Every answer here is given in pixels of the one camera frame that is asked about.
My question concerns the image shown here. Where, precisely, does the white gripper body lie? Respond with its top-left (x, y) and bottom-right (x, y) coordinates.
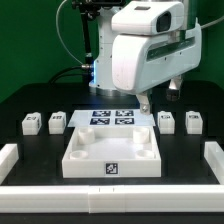
top-left (112, 24), bottom-right (202, 95)

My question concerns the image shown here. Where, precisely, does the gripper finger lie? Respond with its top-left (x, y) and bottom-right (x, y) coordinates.
top-left (136, 91), bottom-right (150, 112)
top-left (166, 76), bottom-right (183, 101)

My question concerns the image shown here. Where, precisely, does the white square tabletop part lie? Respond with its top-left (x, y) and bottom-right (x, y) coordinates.
top-left (62, 126), bottom-right (161, 178)

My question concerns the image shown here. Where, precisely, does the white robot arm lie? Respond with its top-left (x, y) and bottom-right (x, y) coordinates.
top-left (89, 0), bottom-right (202, 114)

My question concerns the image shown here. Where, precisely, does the white sheet with markers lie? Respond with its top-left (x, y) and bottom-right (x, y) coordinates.
top-left (68, 109), bottom-right (155, 127)

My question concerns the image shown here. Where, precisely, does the grey cable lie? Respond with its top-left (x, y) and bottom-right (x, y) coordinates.
top-left (55, 0), bottom-right (85, 66)

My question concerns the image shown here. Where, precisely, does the white right fence wall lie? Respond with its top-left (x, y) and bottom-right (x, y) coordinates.
top-left (204, 141), bottom-right (224, 185)

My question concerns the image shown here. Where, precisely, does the white fence wall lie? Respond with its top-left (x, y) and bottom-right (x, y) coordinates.
top-left (204, 141), bottom-right (224, 185)
top-left (0, 185), bottom-right (224, 213)
top-left (0, 144), bottom-right (19, 185)

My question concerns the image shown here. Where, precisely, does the black cable bundle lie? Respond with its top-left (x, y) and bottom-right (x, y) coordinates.
top-left (48, 63), bottom-right (94, 84)

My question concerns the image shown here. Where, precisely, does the white front fence wall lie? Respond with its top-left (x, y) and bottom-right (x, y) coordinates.
top-left (0, 185), bottom-right (224, 213)

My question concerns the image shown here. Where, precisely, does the white left fence wall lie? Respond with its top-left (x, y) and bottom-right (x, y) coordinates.
top-left (0, 144), bottom-right (19, 185)

